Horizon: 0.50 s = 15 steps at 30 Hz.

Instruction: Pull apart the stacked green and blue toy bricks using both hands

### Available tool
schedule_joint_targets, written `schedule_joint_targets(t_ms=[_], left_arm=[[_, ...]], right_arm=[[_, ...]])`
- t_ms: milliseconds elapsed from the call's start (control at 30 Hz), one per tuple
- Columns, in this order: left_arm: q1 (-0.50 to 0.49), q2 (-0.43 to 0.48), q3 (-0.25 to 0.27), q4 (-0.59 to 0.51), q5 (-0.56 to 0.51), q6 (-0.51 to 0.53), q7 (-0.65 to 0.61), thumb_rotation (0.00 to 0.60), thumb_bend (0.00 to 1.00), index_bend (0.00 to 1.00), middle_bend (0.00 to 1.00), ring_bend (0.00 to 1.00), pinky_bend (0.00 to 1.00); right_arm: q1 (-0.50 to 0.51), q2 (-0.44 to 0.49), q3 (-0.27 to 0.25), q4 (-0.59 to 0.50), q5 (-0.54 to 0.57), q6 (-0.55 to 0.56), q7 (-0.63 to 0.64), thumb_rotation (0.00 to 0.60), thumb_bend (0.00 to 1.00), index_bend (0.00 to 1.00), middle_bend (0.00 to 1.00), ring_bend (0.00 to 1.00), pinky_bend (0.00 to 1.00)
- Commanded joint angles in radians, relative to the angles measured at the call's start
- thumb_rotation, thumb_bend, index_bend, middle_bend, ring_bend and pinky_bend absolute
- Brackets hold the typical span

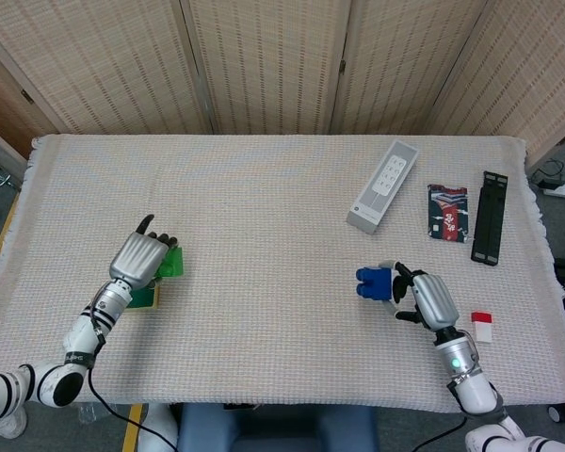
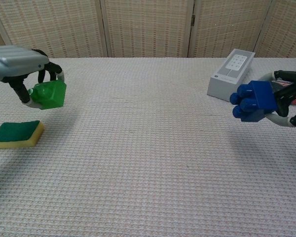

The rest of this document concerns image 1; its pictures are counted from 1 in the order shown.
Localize long white grey box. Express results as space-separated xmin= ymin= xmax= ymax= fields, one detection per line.
xmin=347 ymin=138 xmax=420 ymax=236

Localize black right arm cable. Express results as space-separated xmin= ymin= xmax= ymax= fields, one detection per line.
xmin=413 ymin=413 xmax=467 ymax=452

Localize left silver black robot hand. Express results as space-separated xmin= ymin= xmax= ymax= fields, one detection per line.
xmin=107 ymin=214 xmax=180 ymax=289

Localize red white eraser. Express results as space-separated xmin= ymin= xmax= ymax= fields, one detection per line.
xmin=470 ymin=311 xmax=494 ymax=344

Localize white woven tablecloth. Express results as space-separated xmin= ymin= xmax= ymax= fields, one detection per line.
xmin=0 ymin=134 xmax=565 ymax=409

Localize black folding stand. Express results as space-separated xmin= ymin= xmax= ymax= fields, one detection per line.
xmin=470 ymin=170 xmax=509 ymax=264

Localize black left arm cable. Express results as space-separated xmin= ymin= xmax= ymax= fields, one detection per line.
xmin=87 ymin=324 xmax=145 ymax=432

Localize beige woven folding screen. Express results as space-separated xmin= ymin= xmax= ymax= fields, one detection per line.
xmin=0 ymin=0 xmax=565 ymax=164

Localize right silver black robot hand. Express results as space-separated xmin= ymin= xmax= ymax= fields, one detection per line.
xmin=379 ymin=260 xmax=460 ymax=331

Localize dark patterned card pack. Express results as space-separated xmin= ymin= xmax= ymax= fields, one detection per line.
xmin=426 ymin=183 xmax=469 ymax=246

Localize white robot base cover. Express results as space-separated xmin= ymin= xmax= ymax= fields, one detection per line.
xmin=138 ymin=403 xmax=179 ymax=452

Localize green toy block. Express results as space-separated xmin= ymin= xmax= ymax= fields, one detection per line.
xmin=154 ymin=246 xmax=186 ymax=283

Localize green yellow sponge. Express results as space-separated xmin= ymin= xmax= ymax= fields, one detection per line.
xmin=124 ymin=284 xmax=161 ymax=312

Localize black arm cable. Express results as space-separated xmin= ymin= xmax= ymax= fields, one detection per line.
xmin=87 ymin=324 xmax=145 ymax=432
xmin=413 ymin=413 xmax=467 ymax=452

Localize blue toy block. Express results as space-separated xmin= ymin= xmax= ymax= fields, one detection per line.
xmin=355 ymin=266 xmax=396 ymax=301

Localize black power adapter cable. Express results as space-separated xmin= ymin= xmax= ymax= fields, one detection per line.
xmin=531 ymin=159 xmax=565 ymax=189

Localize blue padded seat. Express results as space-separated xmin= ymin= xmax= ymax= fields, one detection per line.
xmin=176 ymin=403 xmax=380 ymax=452

